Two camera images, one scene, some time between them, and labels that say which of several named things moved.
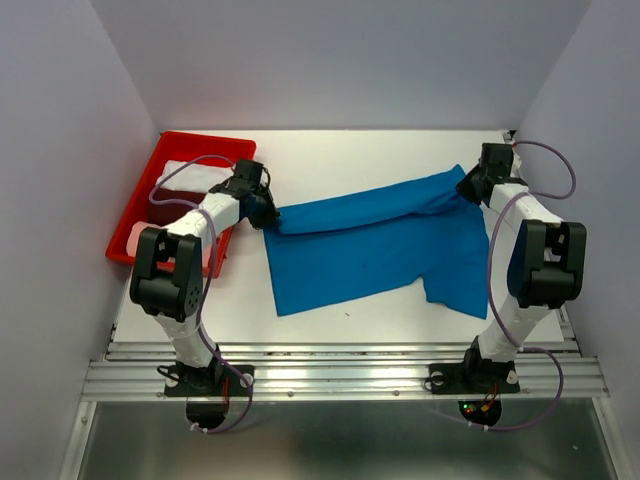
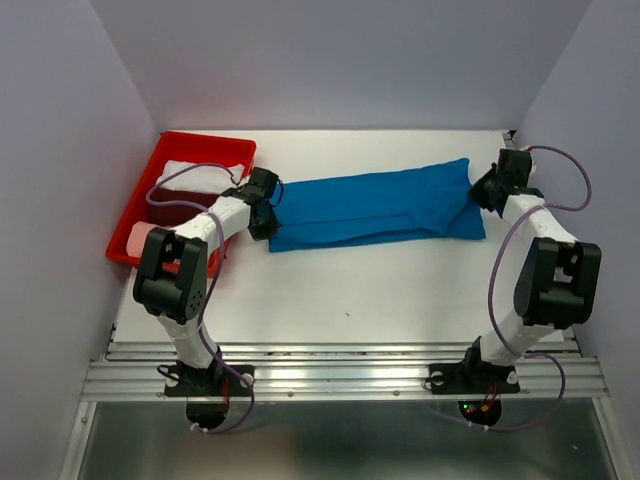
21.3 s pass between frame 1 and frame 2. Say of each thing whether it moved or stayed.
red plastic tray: stayed
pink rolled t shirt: stayed
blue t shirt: moved
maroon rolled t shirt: stayed
